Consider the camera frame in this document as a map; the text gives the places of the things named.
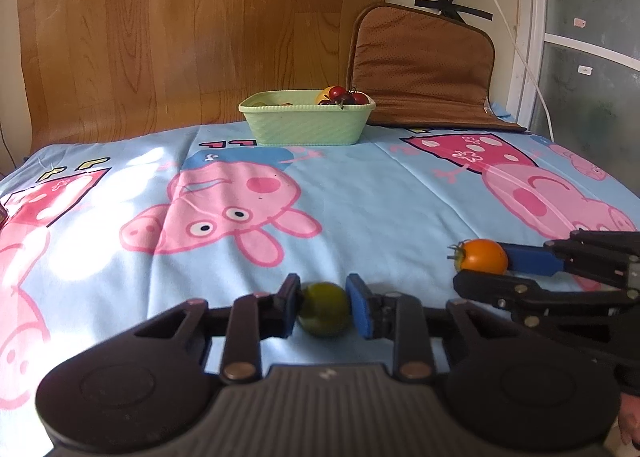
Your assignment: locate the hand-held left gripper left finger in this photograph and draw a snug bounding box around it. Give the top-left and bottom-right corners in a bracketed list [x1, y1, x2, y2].
[134, 273, 302, 384]

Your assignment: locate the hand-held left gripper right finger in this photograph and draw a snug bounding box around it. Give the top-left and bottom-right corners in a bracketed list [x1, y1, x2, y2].
[346, 273, 501, 382]

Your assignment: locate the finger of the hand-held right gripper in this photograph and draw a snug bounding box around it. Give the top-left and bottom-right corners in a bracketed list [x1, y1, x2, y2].
[452, 271, 640, 325]
[504, 230, 640, 289]

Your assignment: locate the orange cherry tomato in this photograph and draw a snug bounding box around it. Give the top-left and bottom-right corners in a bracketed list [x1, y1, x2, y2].
[447, 238, 509, 275]

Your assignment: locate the dark green tomato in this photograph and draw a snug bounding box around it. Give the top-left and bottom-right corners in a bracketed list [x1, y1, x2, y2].
[298, 282, 352, 338]

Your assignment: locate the green plastic basket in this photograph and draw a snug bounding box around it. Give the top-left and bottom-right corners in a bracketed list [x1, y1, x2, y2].
[238, 90, 377, 147]

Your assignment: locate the person's right hand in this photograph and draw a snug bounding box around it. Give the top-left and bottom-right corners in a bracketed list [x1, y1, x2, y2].
[619, 394, 640, 444]

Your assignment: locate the cartoon pig printed blanket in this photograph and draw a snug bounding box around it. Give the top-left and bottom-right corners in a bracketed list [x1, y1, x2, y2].
[0, 104, 640, 457]

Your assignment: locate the brown seat cushion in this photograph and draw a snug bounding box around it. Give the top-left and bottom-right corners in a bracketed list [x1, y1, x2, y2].
[346, 3, 528, 133]

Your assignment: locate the black tape cross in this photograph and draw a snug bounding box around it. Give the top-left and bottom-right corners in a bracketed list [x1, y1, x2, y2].
[415, 0, 493, 23]

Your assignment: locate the wood grain vinyl sheet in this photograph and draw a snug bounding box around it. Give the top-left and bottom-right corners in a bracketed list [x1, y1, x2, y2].
[17, 0, 393, 153]

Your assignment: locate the white cable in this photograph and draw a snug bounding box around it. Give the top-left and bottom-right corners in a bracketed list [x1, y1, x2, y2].
[465, 0, 556, 143]

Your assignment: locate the black cable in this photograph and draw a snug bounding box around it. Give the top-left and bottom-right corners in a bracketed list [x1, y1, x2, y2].
[0, 120, 17, 165]

